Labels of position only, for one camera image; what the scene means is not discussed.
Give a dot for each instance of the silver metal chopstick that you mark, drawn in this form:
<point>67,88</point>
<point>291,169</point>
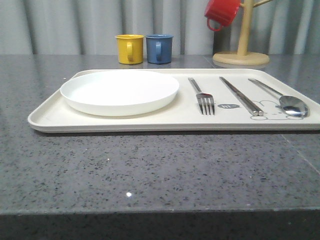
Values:
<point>246,99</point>
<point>238,96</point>

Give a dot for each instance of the white round plate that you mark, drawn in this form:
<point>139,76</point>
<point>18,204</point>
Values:
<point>118,93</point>

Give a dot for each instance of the silver metal fork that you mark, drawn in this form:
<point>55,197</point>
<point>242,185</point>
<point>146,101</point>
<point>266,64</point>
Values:
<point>205,101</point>

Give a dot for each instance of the silver metal spoon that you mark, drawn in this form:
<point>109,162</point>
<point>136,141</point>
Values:
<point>291,105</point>

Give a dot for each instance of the yellow mug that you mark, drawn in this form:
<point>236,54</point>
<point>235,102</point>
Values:
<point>130,48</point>

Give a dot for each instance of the wooden mug tree stand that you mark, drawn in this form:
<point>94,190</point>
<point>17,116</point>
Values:
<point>242,56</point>

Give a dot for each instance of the cream rabbit serving tray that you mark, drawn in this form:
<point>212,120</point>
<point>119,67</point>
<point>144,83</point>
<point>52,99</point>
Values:
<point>240,105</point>

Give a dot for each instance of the red mug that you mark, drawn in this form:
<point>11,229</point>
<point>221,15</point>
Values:
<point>221,11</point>

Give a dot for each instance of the blue mug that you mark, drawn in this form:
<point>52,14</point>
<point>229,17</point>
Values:
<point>159,48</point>

